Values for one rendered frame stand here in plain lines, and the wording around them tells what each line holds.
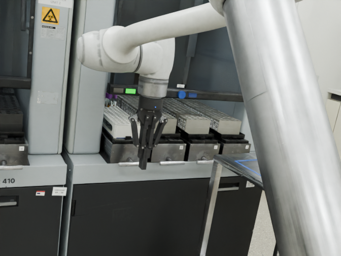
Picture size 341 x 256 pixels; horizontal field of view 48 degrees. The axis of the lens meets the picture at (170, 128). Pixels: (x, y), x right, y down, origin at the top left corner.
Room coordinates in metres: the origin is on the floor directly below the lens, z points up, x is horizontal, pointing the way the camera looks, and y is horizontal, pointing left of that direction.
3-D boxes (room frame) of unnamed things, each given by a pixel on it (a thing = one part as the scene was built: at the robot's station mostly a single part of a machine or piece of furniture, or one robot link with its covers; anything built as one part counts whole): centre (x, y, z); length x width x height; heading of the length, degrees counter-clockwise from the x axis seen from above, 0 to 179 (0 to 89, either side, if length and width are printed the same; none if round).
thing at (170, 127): (1.41, 0.03, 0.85); 0.12 x 0.02 x 0.06; 119
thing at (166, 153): (1.62, 0.14, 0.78); 0.73 x 0.14 x 0.09; 28
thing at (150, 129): (1.17, 0.06, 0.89); 0.04 x 0.01 x 0.11; 28
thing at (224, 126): (1.56, -0.24, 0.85); 0.12 x 0.02 x 0.06; 117
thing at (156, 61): (1.16, 0.08, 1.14); 0.13 x 0.11 x 0.16; 123
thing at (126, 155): (1.55, 0.28, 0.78); 0.73 x 0.14 x 0.09; 28
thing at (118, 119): (1.43, 0.21, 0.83); 0.30 x 0.10 x 0.06; 28
